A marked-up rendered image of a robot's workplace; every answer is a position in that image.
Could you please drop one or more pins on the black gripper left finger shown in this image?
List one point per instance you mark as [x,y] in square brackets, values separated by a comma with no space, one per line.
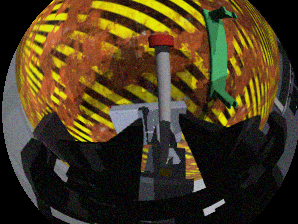
[120,156]

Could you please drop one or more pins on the grey pin with red cap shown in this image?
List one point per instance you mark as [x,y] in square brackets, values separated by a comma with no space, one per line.
[161,45]

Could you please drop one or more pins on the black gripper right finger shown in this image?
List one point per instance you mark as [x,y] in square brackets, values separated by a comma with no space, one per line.
[213,145]

